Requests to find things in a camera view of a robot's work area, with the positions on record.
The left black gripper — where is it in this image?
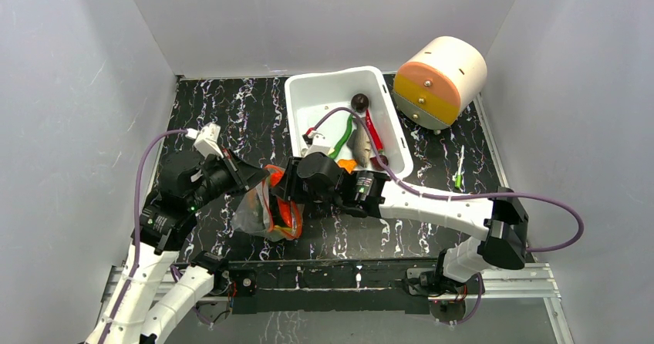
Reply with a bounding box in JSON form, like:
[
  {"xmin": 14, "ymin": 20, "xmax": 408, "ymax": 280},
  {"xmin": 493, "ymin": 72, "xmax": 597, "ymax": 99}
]
[{"xmin": 187, "ymin": 147, "xmax": 271, "ymax": 210}]

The clear zip bag orange zipper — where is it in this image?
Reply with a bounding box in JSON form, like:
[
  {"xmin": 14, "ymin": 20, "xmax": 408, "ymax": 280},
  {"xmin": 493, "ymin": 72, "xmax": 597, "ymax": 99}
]
[{"xmin": 231, "ymin": 176, "xmax": 304, "ymax": 241}]

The white plastic bin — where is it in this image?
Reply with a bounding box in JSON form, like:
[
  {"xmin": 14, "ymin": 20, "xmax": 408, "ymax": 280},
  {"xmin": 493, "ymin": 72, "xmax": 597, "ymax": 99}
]
[{"xmin": 285, "ymin": 66, "xmax": 413, "ymax": 179}]

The red toy chili pepper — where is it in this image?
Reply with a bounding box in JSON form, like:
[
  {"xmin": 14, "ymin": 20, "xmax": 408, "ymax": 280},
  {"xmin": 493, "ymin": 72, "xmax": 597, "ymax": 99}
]
[{"xmin": 365, "ymin": 110, "xmax": 383, "ymax": 153}]

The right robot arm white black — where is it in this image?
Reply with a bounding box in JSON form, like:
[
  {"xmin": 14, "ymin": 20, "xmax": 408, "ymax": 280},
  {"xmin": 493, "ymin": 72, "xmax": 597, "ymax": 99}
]
[{"xmin": 271, "ymin": 153, "xmax": 528, "ymax": 295}]

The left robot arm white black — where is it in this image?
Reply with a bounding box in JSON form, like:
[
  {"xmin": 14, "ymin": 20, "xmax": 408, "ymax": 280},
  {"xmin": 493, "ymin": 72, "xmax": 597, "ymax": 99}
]
[{"xmin": 86, "ymin": 149, "xmax": 269, "ymax": 343}]

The orange toy habanero pepper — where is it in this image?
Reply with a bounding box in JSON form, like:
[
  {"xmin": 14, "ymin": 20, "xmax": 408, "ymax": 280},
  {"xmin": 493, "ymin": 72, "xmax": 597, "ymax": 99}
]
[{"xmin": 337, "ymin": 159, "xmax": 357, "ymax": 174}]

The grey toy fish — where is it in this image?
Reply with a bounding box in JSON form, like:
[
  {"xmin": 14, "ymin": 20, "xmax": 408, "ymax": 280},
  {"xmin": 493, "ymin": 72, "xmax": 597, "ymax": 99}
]
[{"xmin": 347, "ymin": 125, "xmax": 372, "ymax": 168}]

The green toy bean pod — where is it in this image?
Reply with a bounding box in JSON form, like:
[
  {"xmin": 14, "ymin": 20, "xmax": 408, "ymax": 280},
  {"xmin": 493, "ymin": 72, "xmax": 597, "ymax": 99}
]
[{"xmin": 328, "ymin": 115, "xmax": 353, "ymax": 159}]

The dark red toy fruit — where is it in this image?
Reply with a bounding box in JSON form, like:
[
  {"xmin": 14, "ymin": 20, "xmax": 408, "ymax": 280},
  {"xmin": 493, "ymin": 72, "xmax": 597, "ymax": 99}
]
[{"xmin": 370, "ymin": 154, "xmax": 389, "ymax": 171}]

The dark brown toy plum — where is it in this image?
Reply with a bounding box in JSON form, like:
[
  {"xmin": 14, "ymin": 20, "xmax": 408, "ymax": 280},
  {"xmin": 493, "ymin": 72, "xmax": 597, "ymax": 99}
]
[{"xmin": 350, "ymin": 93, "xmax": 369, "ymax": 113}]

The green white pen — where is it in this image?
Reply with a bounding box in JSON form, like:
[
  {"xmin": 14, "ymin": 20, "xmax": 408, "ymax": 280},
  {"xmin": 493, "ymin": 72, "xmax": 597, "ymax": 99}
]
[{"xmin": 453, "ymin": 145, "xmax": 465, "ymax": 189}]

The round pastel drawer cabinet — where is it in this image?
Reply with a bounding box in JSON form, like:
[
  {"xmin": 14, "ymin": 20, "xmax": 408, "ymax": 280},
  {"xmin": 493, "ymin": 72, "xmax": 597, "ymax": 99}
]
[{"xmin": 393, "ymin": 36, "xmax": 487, "ymax": 131}]

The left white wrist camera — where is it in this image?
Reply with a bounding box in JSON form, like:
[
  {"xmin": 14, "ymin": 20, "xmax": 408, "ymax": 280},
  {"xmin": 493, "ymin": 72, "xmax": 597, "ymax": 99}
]
[{"xmin": 185, "ymin": 123, "xmax": 224, "ymax": 159}]

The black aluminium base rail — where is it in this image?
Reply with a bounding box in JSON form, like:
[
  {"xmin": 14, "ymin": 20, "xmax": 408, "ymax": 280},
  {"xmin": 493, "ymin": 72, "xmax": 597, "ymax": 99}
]
[{"xmin": 102, "ymin": 257, "xmax": 561, "ymax": 317}]

